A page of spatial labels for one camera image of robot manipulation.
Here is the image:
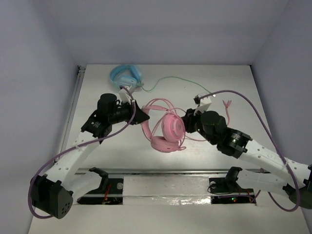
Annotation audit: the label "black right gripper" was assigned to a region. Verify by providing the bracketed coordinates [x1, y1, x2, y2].
[179, 105, 216, 145]

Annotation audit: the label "pink headphones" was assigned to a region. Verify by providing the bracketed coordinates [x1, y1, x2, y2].
[141, 98, 186, 153]

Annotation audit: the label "pink headphone cable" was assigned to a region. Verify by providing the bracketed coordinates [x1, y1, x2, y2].
[151, 99, 234, 151]

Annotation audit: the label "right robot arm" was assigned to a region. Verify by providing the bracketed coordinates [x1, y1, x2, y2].
[182, 109, 312, 209]

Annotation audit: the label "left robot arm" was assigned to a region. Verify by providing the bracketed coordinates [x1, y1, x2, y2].
[28, 93, 150, 219]

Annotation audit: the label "blue headphones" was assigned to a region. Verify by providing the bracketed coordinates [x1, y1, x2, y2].
[109, 64, 142, 88]

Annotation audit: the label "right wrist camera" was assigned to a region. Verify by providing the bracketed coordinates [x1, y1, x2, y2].
[194, 93, 212, 116]

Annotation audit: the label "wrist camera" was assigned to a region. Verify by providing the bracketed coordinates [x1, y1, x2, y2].
[194, 93, 212, 116]
[118, 89, 133, 104]

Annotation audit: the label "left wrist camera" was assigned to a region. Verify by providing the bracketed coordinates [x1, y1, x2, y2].
[118, 89, 133, 104]

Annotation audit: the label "green cable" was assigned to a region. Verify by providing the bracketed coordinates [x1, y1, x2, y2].
[136, 76, 217, 98]

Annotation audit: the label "metal rail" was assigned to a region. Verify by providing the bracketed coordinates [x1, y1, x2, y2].
[75, 167, 269, 175]

